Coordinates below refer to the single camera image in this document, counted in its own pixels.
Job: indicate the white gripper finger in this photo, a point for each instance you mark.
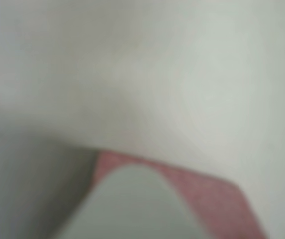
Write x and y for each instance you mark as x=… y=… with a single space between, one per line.
x=132 y=206

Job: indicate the pink foam cube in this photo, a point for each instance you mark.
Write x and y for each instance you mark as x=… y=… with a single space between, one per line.
x=214 y=204

